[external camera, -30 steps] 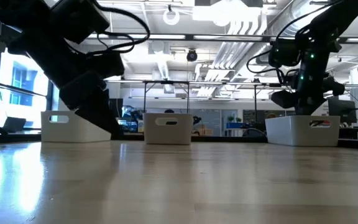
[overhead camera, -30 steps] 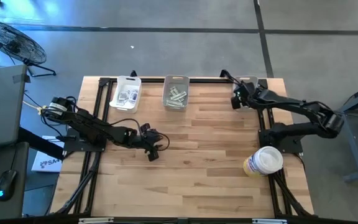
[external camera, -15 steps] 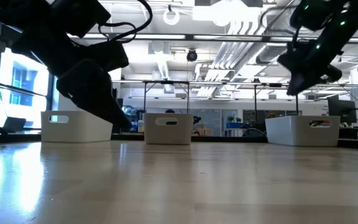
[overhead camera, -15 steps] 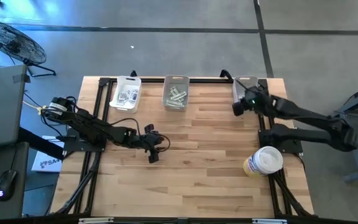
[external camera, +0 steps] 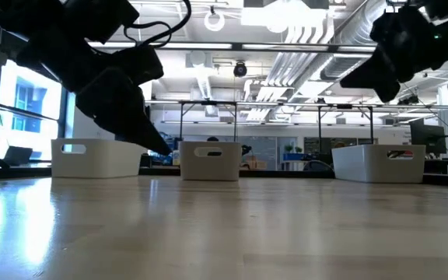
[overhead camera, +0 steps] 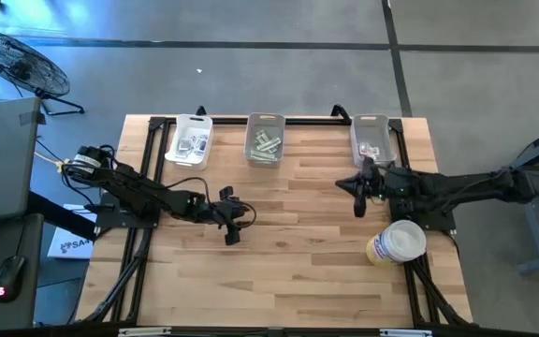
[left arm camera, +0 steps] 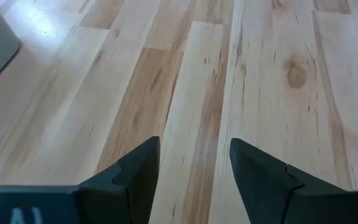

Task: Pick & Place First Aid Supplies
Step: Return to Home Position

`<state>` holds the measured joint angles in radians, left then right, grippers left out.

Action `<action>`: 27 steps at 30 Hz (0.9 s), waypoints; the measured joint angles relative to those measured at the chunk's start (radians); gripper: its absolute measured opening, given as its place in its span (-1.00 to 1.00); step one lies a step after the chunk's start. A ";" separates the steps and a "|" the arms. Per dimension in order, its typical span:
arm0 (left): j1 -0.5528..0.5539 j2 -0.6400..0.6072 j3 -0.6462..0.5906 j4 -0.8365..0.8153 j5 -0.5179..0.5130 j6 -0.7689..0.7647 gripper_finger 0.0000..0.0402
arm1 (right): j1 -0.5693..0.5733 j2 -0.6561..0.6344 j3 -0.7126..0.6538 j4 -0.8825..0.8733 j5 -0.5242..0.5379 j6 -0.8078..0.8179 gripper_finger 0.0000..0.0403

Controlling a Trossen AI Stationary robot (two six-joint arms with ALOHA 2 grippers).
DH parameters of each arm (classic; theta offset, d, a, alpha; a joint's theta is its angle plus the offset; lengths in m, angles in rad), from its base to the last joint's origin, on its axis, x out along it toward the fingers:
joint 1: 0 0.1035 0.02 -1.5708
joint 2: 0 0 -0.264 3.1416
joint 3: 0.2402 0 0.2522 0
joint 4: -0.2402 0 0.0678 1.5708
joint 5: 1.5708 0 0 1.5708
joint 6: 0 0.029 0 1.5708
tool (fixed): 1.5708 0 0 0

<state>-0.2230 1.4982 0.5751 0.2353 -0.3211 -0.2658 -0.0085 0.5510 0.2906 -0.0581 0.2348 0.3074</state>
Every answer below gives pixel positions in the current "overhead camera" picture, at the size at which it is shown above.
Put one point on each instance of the packets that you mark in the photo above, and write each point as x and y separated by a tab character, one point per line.
363	149

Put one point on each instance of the white paper sheet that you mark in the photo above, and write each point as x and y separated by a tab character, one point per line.
70	248

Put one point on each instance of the alcohol antiseptic pad packet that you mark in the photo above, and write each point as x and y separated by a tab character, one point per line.
201	143
184	142
182	153

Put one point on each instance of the yellow wipes canister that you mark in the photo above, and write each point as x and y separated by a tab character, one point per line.
398	241

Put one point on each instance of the black computer mouse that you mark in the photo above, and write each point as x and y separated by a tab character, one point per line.
10	276

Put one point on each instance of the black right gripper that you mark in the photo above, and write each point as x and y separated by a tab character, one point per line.
367	185

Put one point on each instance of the black frame clamp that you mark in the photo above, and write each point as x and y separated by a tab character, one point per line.
201	111
340	112

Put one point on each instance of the white label strip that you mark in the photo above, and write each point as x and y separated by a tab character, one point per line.
405	332
144	331

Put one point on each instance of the black floor fan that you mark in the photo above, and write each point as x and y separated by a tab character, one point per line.
21	67

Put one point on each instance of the grey metal table frame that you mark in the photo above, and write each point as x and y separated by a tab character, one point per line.
531	243

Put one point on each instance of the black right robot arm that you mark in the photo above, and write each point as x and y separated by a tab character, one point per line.
461	187

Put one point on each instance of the yellow power plug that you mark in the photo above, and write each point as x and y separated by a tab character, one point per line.
62	165

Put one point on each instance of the red white ointment packet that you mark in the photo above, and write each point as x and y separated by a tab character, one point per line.
374	151

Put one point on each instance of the white plastic bin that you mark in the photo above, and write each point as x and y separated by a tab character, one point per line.
264	122
194	126
372	131

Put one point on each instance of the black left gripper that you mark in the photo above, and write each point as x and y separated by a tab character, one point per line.
229	213

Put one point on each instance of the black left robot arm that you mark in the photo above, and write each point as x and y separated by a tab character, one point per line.
138	192

